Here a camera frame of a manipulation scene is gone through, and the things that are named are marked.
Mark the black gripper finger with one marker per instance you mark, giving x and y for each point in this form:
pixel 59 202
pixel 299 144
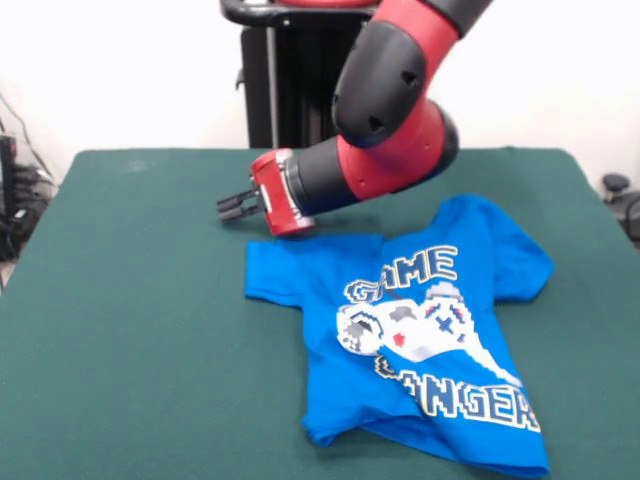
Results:
pixel 240 214
pixel 235 200

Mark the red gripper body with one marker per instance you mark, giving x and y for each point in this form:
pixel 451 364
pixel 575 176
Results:
pixel 277 195

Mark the blue printed t-shirt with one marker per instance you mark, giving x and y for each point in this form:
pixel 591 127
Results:
pixel 400 350

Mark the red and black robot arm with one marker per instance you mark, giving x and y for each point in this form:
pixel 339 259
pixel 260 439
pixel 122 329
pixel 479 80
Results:
pixel 390 125

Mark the dark green tablecloth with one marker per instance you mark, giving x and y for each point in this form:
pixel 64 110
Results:
pixel 125 350

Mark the black office chair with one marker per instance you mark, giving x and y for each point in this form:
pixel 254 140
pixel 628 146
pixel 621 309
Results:
pixel 625 200

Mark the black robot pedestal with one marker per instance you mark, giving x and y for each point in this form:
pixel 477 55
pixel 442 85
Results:
pixel 290 85

